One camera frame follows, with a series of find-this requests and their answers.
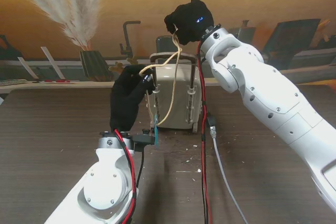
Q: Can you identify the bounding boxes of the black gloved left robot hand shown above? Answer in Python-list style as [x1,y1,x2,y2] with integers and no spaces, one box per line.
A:
[109,64,156,132]

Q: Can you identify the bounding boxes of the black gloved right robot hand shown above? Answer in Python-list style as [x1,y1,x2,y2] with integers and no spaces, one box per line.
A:
[164,0,215,46]

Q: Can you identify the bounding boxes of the teal paper luggage tag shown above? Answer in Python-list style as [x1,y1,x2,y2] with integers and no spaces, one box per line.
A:
[153,113,161,150]

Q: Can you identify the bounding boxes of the cream twisted string loop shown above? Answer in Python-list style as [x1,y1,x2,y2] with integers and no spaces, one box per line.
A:
[139,31,183,126]

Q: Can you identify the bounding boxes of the small beige toy suitcase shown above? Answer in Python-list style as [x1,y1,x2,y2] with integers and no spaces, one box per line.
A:
[145,52,206,134]

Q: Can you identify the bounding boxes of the black rounded cylinder speaker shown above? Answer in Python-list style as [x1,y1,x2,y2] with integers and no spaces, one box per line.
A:
[155,35,179,57]

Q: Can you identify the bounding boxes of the orange coral shaped decoration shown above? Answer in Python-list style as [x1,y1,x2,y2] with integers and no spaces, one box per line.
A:
[108,56,140,74]

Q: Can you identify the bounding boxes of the dark ribbed vase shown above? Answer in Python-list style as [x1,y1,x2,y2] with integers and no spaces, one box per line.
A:
[79,50,116,82]

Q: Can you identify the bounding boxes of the light wooden ledge board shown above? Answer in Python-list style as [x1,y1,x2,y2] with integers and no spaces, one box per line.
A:
[0,77,229,94]

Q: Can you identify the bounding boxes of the grey metal pot with lid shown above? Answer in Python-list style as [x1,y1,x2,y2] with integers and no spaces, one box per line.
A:
[228,20,257,42]

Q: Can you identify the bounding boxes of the black kitchen faucet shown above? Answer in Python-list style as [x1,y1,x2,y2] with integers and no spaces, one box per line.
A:
[119,20,142,58]

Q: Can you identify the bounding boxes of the tray with red items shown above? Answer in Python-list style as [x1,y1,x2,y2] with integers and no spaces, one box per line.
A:
[33,78,76,84]

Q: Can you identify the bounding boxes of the long white slat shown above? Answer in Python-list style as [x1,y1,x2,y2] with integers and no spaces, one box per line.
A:
[40,46,66,80]

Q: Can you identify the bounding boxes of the white pampas grass plumes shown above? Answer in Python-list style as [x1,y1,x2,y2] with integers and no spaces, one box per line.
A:
[5,0,107,51]

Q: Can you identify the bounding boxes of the short white slat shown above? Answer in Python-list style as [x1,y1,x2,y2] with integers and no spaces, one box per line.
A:
[17,56,39,79]

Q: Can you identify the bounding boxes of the dark tilted board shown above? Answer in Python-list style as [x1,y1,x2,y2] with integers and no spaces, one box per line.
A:
[262,18,321,71]

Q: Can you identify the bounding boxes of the grey metal grille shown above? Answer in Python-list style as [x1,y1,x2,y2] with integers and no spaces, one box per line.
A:
[0,78,29,87]

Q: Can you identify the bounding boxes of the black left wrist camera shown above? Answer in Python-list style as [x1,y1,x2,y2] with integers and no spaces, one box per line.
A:
[132,128,155,153]

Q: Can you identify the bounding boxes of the red and black left arm cables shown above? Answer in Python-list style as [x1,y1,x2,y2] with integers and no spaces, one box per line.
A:
[113,128,146,224]

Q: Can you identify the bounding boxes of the red and black arm cables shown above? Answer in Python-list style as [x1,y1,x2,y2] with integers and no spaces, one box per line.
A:
[196,39,218,224]
[113,128,146,224]

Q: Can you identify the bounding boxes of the red and black right arm cables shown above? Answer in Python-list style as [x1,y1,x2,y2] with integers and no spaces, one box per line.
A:
[196,39,218,224]

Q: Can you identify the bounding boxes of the grey data cable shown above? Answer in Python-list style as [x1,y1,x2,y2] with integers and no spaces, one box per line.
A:
[209,125,249,224]

